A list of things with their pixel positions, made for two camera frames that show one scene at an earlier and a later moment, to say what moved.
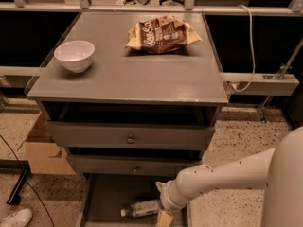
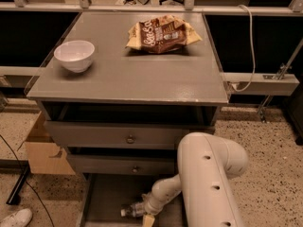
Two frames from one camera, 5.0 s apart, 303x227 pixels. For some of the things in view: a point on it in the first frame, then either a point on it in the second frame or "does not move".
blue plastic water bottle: (136, 210) does not move
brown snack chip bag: (162, 34) does not move
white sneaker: (19, 218) does not move
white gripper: (166, 200) -> (151, 204)
